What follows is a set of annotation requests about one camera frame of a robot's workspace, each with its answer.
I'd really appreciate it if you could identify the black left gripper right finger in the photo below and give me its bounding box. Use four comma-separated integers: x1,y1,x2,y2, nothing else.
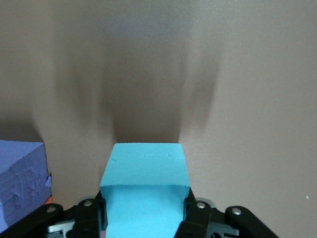
174,190,278,238

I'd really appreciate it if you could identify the light blue foam cube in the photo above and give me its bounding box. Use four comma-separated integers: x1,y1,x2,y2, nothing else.
99,142,192,238

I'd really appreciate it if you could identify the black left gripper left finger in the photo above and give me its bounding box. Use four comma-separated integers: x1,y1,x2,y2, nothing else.
7,192,107,238

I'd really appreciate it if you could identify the purple foam cube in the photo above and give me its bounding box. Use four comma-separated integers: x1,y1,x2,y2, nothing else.
0,139,53,229

